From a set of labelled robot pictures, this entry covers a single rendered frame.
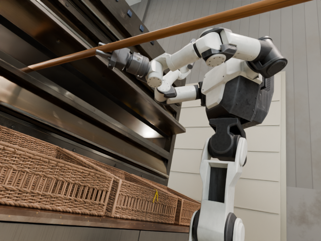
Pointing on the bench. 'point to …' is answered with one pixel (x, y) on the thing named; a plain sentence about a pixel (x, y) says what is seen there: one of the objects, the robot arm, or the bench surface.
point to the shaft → (176, 29)
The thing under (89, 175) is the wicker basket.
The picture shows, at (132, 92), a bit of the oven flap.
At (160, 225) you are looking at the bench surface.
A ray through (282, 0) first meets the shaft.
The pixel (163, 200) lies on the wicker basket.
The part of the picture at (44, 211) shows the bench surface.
